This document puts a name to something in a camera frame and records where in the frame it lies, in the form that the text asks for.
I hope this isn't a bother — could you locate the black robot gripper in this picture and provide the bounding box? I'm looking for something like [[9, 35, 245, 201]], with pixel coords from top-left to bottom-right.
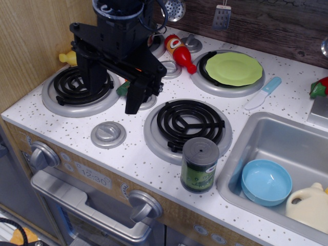
[[70, 10, 167, 114]]

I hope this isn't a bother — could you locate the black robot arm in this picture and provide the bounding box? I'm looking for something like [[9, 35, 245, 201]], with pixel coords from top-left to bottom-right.
[[70, 1, 167, 114]]

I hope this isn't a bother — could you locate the orange toy carrot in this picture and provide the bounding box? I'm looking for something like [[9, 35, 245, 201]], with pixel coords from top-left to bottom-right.
[[114, 68, 142, 96]]

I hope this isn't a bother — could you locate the grey stove knob middle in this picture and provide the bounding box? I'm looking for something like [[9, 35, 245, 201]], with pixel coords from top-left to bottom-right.
[[139, 95, 157, 110]]

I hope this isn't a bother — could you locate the grey stove knob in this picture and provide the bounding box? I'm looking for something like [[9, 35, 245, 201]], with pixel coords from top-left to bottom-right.
[[181, 34, 202, 54], [91, 121, 127, 149], [139, 95, 157, 110], [161, 60, 182, 79]]

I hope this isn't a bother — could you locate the grey stove knob front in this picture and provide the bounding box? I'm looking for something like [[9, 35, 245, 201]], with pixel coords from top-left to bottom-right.
[[91, 121, 127, 149]]

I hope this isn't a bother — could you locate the front left black burner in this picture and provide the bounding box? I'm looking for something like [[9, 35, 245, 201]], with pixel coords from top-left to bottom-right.
[[42, 66, 120, 118]]

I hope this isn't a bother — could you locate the black burner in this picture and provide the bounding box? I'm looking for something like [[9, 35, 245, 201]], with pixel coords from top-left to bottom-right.
[[42, 66, 120, 118], [191, 50, 265, 98], [143, 99, 233, 165]]

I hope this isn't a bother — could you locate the yellow toy banana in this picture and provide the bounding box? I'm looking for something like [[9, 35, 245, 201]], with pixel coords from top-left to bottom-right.
[[58, 51, 77, 66]]

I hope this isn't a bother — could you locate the back left burner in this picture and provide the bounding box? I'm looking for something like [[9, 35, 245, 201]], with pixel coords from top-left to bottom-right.
[[148, 32, 166, 58]]

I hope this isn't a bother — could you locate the grey stove knob upper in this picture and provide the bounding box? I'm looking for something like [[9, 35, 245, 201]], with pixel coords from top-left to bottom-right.
[[161, 60, 182, 79]]

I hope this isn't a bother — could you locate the front right black burner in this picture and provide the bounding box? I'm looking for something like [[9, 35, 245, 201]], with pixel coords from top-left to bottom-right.
[[143, 99, 233, 165]]

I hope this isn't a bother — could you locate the red toy ketchup bottle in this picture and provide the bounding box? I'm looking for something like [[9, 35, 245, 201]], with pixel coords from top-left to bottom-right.
[[165, 34, 197, 74]]

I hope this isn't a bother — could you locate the back right black burner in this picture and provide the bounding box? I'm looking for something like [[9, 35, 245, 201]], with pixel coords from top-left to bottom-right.
[[191, 50, 265, 98]]

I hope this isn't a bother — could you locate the grey stove knob back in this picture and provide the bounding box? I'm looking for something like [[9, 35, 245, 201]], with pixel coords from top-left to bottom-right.
[[181, 34, 202, 54]]

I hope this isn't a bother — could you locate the hanging silver strainer ladle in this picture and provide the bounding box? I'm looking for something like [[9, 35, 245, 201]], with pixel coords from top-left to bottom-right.
[[161, 0, 186, 22]]

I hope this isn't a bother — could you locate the grey oven dial left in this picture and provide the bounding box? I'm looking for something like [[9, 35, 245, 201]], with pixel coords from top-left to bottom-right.
[[30, 141, 60, 170]]

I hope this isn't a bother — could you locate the grey oven dial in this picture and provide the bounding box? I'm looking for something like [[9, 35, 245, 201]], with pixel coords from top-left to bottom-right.
[[30, 141, 60, 170], [128, 190, 163, 223]]

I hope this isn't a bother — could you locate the green labelled grey can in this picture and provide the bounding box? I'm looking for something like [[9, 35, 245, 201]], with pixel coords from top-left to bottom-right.
[[180, 137, 219, 193]]

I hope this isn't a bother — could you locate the green toy plate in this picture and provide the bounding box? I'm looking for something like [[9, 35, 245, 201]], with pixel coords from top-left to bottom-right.
[[205, 52, 263, 87]]

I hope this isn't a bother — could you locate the grey oven dial right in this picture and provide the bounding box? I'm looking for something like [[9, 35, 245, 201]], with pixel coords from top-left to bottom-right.
[[128, 190, 163, 223]]

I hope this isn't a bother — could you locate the hanging silver spatula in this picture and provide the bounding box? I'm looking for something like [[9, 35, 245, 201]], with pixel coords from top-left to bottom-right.
[[212, 1, 232, 31]]

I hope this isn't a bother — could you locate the silver sink basin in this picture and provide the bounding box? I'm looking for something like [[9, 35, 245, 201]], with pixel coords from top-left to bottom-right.
[[217, 112, 327, 245]]

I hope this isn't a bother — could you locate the blue white toy knife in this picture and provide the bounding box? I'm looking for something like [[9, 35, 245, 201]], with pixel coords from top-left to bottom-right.
[[244, 77, 282, 111]]

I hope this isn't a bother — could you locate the blue toy bowl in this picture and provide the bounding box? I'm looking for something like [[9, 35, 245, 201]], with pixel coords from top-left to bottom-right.
[[241, 159, 293, 207]]

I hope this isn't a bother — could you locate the yellow object bottom left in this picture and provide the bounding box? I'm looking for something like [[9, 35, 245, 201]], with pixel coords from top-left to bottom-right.
[[10, 227, 38, 245]]

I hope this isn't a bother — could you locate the red toy pepper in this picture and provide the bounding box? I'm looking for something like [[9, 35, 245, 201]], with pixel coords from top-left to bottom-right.
[[309, 77, 328, 98]]

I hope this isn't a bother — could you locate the silver faucet base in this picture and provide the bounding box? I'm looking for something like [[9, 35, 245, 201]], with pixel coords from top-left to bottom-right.
[[307, 96, 328, 128]]

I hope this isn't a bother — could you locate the hanging silver utensil right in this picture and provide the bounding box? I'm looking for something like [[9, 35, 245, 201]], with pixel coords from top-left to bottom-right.
[[321, 37, 328, 57]]

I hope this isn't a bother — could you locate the cream toy jug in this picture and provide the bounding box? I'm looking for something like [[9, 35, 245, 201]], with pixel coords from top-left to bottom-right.
[[285, 182, 327, 234]]

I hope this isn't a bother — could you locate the grey oven door handle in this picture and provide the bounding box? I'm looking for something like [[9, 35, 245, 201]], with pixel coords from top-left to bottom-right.
[[31, 171, 152, 245]]

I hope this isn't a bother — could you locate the black cable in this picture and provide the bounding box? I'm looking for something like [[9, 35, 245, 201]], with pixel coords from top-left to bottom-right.
[[0, 217, 42, 246]]

